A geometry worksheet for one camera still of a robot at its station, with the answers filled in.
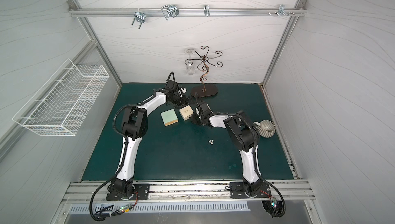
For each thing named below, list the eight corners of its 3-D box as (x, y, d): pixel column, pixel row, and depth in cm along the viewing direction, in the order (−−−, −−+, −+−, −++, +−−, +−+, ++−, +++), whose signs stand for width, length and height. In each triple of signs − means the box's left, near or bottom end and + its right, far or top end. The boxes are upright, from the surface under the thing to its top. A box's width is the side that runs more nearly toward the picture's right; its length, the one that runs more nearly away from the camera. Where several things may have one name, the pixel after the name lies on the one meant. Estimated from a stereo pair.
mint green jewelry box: (165, 127, 99) (164, 124, 95) (161, 117, 104) (160, 113, 100) (178, 122, 101) (178, 118, 97) (174, 112, 106) (173, 108, 103)
